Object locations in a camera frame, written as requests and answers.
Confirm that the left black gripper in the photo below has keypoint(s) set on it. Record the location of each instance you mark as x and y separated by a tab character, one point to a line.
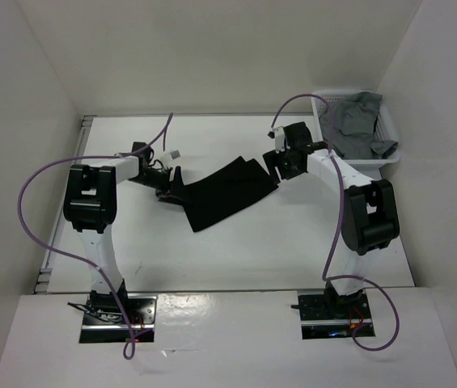
175	189

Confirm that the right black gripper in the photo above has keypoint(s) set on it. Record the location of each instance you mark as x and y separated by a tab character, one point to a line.
270	161

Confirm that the black skirt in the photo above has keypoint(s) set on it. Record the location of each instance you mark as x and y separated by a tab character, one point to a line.
235	187

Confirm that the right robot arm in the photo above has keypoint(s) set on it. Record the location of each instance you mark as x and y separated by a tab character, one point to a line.
367	218

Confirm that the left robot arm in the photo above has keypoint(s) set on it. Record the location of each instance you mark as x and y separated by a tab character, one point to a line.
90	205

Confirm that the grey skirt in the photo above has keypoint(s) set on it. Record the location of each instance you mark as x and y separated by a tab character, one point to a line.
354	126

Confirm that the white plastic basket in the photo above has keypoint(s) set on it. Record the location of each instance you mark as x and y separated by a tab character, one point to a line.
384	129

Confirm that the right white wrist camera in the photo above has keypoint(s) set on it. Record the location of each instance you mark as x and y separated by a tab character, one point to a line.
278	135

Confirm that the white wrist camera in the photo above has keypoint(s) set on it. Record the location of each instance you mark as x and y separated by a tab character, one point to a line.
278	135
168	157

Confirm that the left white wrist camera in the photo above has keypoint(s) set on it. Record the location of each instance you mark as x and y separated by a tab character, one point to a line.
168	157

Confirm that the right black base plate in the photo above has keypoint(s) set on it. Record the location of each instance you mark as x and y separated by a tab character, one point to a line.
321	318

